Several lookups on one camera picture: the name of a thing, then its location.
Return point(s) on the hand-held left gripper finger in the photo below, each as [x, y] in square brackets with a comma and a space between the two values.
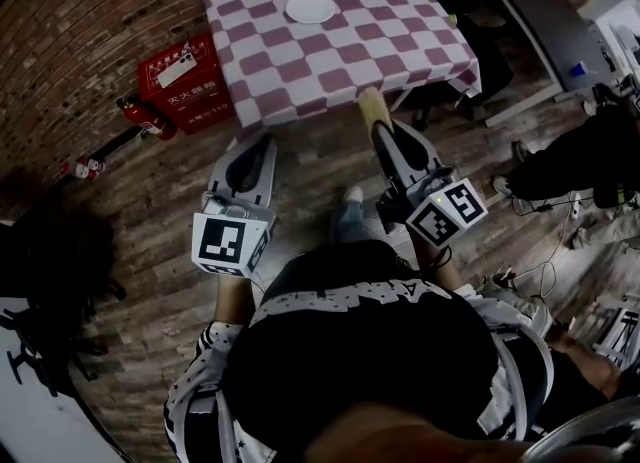
[269, 171]
[222, 163]

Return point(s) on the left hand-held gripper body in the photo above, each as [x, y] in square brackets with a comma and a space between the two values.
[222, 243]

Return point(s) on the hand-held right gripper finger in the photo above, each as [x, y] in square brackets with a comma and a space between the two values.
[389, 156]
[422, 156]

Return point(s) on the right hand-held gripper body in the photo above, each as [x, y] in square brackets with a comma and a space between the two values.
[445, 213]

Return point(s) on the white plate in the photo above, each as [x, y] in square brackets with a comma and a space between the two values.
[310, 7]

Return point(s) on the person's right forearm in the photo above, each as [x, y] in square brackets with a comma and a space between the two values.
[445, 276]

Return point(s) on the person's left forearm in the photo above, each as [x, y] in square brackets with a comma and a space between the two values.
[235, 301]

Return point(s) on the black wrist band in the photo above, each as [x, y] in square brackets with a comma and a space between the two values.
[442, 258]

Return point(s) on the person's white shoe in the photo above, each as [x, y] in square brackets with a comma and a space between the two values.
[353, 194]

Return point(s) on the white table leg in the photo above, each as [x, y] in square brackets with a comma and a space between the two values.
[402, 100]

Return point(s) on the red fire extinguisher box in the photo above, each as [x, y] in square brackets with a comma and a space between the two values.
[195, 101]

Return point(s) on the person's blue jeans leg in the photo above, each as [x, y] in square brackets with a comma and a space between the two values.
[352, 223]

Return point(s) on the red fire extinguisher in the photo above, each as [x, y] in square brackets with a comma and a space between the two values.
[152, 118]

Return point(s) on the white phone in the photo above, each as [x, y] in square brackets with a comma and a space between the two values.
[176, 70]

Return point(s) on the black floor pipe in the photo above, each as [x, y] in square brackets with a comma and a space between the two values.
[115, 143]

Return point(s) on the pink white checkered tablecloth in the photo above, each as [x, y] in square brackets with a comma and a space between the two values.
[350, 51]

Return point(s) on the black desk chair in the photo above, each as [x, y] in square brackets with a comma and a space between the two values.
[492, 66]

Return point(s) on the white power strip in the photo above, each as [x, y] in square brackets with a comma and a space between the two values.
[575, 206]

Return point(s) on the person's black star-print shirt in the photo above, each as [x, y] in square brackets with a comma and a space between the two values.
[360, 351]

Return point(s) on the grey white desk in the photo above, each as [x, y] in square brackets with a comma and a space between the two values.
[550, 41]

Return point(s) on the blue cup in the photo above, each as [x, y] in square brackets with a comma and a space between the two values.
[579, 70]

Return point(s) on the black wheeled chair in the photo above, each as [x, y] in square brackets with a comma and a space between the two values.
[45, 276]

